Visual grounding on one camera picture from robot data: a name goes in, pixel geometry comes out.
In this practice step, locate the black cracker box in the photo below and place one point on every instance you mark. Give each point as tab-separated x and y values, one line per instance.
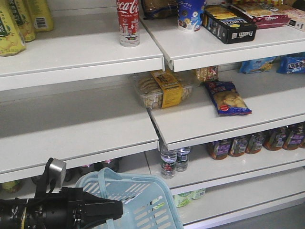
228	27

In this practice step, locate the light blue plastic basket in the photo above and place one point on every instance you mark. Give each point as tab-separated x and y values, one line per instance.
147	200

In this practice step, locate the cookie tray yellow band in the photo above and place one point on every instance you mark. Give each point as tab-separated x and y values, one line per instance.
162	89

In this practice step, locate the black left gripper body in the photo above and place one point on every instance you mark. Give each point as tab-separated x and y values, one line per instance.
62	210

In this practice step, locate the red coca-cola can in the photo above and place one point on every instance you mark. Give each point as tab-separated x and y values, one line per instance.
128	17

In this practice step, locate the white shelf unit right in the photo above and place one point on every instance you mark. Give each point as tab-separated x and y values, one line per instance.
68	95

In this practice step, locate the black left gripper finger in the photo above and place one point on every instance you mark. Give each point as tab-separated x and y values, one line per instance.
96	210

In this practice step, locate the blue white drink cup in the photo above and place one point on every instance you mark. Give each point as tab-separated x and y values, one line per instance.
190	13

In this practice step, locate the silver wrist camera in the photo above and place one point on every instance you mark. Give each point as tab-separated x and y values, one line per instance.
52	177

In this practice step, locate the blue chips bag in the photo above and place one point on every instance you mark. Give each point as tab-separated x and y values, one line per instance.
226	98

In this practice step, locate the clear water bottle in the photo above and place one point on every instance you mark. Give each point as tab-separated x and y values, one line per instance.
182	158
168	162

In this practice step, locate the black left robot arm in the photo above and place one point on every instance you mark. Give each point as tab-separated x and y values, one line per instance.
24	213

